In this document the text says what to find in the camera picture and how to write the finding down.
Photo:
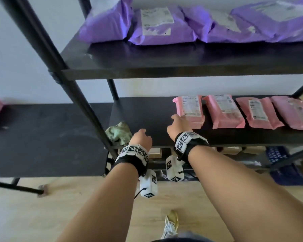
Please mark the person's left forearm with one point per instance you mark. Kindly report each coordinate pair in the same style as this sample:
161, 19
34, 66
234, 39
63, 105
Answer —
98, 209

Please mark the black low table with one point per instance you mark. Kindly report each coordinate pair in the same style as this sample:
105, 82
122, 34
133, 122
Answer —
53, 141

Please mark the group of brown cardboard boxes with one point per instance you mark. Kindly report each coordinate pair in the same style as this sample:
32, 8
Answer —
232, 149

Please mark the white marker cube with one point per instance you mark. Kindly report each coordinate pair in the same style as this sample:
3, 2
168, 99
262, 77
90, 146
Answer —
173, 168

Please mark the black marker wristband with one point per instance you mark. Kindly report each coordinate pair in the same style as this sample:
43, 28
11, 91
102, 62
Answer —
195, 146
131, 160

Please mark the person's right forearm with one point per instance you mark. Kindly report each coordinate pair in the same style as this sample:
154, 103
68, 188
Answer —
247, 196

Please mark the person's blue jeans leg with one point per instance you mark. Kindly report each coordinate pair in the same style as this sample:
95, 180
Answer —
192, 236

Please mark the person's yellow-green shoe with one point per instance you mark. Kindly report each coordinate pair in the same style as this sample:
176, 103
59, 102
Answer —
170, 224

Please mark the green and pink cleaning cloth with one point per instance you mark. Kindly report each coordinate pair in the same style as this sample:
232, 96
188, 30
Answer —
118, 133

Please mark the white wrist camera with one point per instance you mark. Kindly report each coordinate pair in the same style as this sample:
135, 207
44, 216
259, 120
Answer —
147, 183

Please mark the dark metal shelf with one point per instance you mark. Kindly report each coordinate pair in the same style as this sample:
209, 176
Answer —
141, 60

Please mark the blue plastic crate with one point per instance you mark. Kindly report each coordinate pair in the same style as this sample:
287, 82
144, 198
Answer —
287, 173

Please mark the person's left hand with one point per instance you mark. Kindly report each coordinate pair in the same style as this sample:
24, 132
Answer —
141, 139

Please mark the person's right hand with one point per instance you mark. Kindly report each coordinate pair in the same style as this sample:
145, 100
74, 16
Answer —
180, 127

